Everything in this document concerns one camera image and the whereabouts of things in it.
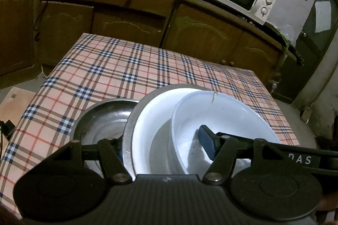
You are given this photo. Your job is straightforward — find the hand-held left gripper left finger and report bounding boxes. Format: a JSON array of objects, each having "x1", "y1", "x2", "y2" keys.
[{"x1": 52, "y1": 137, "x2": 133, "y2": 185}]

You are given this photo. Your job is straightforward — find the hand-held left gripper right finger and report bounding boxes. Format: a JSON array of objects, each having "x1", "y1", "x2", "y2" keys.
[{"x1": 198, "y1": 125, "x2": 284, "y2": 185}]

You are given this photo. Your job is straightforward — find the patterned white ceramic bowl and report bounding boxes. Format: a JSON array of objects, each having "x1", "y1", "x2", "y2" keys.
[{"x1": 171, "y1": 90, "x2": 281, "y2": 175}]

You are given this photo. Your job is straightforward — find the steel bowl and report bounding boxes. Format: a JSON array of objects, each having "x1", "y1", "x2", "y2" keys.
[{"x1": 123, "y1": 84, "x2": 219, "y2": 175}]

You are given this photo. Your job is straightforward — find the large steel plate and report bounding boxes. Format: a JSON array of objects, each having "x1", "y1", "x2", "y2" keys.
[{"x1": 72, "y1": 99, "x2": 140, "y2": 173}]

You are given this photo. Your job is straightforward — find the plain white shallow bowl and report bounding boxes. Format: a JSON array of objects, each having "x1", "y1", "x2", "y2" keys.
[{"x1": 131, "y1": 88, "x2": 219, "y2": 175}]

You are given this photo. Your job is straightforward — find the small cardboard box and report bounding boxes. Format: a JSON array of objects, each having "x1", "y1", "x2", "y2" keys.
[{"x1": 301, "y1": 106, "x2": 312, "y2": 122}]

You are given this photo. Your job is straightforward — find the plaid tablecloth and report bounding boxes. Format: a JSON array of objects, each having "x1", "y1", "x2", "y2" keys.
[{"x1": 0, "y1": 33, "x2": 301, "y2": 217}]

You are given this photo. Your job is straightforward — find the dark green door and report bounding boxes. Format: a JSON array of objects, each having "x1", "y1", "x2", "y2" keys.
[{"x1": 272, "y1": 0, "x2": 338, "y2": 104}]

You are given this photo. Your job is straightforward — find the small black object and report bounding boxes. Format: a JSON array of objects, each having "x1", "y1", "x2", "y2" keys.
[{"x1": 0, "y1": 119, "x2": 16, "y2": 141}]

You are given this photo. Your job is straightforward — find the wooden board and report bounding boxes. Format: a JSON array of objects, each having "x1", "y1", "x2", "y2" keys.
[{"x1": 0, "y1": 86, "x2": 37, "y2": 124}]

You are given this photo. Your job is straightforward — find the green onions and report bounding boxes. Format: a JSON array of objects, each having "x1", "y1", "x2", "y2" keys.
[{"x1": 264, "y1": 22, "x2": 291, "y2": 54}]

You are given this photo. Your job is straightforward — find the wooden cabinet with drawers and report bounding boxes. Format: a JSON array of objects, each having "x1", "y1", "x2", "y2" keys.
[{"x1": 38, "y1": 0, "x2": 181, "y2": 68}]

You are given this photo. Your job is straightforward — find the white paper sheet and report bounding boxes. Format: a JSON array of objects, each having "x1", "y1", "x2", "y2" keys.
[{"x1": 314, "y1": 0, "x2": 332, "y2": 33}]

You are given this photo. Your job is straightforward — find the narrow wooden cabinet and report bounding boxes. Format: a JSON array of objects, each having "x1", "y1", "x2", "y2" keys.
[{"x1": 0, "y1": 0, "x2": 40, "y2": 76}]

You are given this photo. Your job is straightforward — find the black long-handled tool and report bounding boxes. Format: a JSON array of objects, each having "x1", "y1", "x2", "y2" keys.
[{"x1": 288, "y1": 45, "x2": 305, "y2": 65}]

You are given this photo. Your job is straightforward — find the black power cable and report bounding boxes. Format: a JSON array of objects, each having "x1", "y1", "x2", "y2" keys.
[{"x1": 34, "y1": 0, "x2": 48, "y2": 42}]

